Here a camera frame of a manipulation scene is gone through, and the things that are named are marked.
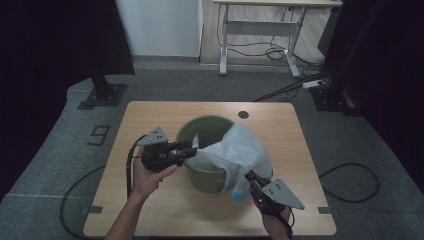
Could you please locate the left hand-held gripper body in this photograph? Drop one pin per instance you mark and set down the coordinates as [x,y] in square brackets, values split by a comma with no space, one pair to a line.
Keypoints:
[158,156]

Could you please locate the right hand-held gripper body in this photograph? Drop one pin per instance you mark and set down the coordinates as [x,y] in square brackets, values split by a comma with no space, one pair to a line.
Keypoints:
[276,195]

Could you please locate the green plastic bucket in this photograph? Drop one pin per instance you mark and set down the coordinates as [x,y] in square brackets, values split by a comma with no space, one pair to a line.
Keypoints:
[208,131]

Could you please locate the white plastic bag blue edge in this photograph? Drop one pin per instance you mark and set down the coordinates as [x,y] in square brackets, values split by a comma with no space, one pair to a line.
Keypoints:
[240,150]

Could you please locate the person's left hand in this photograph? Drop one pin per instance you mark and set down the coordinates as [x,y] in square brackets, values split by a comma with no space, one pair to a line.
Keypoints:
[146,181]

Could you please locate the person's right hand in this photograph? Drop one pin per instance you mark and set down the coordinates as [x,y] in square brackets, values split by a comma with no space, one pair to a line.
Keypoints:
[278,226]

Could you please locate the grey tape marker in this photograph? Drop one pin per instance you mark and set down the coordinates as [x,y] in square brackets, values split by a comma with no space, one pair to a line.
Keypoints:
[92,209]
[325,210]

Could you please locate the black tape floor mark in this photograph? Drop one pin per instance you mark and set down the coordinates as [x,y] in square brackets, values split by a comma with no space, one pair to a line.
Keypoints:
[101,127]

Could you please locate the black stand base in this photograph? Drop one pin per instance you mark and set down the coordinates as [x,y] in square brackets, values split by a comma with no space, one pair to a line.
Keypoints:
[106,95]

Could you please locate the black slanted stand with base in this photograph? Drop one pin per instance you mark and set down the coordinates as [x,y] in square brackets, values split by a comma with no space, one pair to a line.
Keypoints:
[330,100]

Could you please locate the white power strip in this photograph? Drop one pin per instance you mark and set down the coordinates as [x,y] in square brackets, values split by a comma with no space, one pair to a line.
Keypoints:
[313,84]

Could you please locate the white metal-legged desk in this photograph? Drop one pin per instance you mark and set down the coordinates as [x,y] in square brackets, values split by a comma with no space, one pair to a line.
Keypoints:
[260,28]

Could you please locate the dark curtain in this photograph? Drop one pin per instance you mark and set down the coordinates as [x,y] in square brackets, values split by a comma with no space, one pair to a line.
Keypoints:
[50,66]
[400,83]

